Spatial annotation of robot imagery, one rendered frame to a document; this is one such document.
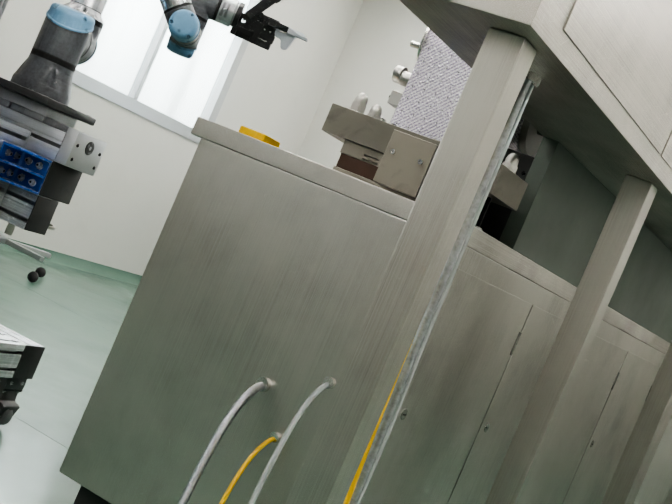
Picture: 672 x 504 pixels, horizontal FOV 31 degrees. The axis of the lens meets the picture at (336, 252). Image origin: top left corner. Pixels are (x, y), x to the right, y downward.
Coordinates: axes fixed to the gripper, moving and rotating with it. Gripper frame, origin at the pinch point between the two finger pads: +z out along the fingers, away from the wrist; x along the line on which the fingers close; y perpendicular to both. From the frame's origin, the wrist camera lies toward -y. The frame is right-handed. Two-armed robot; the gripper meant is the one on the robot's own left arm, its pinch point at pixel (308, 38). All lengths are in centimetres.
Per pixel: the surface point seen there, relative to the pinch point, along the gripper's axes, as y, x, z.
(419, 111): 5, 63, 28
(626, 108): -10, 117, 54
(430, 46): -9, 59, 25
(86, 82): 71, -385, -106
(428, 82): -1, 62, 27
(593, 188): 5, 51, 73
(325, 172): 23, 87, 13
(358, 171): 21, 82, 19
